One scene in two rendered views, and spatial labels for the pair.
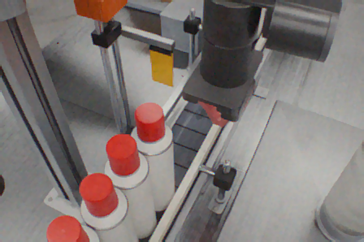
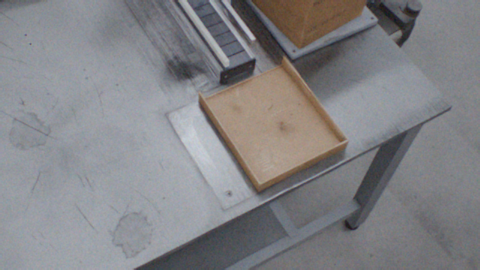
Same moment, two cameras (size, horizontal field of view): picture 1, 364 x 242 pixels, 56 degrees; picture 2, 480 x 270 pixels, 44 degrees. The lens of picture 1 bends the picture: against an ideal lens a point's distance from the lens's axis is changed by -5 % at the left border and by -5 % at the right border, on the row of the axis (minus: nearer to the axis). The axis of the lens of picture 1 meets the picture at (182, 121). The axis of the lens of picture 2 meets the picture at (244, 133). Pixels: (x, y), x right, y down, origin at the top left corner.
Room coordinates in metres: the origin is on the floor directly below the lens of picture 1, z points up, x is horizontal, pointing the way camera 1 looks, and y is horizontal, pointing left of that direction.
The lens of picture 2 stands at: (1.49, -1.17, 2.08)
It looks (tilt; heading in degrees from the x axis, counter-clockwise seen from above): 57 degrees down; 117
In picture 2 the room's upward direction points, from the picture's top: 8 degrees clockwise
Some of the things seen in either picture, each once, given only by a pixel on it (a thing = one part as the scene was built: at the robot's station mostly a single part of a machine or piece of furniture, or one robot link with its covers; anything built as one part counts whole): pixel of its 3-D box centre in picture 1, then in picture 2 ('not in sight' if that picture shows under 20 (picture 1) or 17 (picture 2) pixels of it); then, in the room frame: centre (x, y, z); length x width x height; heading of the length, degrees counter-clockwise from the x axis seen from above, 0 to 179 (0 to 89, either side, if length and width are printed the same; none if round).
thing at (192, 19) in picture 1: (201, 44); not in sight; (0.59, -0.04, 0.91); 0.07 x 0.03 x 0.16; 64
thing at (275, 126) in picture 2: not in sight; (271, 119); (1.17, -0.40, 0.85); 0.30 x 0.26 x 0.04; 154
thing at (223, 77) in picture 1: (226, 58); not in sight; (0.30, -0.05, 1.13); 0.10 x 0.07 x 0.07; 155
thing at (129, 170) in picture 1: (132, 192); not in sight; (0.21, 0.06, 0.98); 0.05 x 0.05 x 0.20
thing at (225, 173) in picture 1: (223, 181); not in sight; (0.28, -0.07, 0.89); 0.03 x 0.03 x 0.12; 64
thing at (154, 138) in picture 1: (154, 162); not in sight; (0.26, 0.04, 0.98); 0.05 x 0.05 x 0.20
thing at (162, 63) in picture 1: (162, 66); not in sight; (0.32, 0.02, 1.09); 0.03 x 0.01 x 0.06; 64
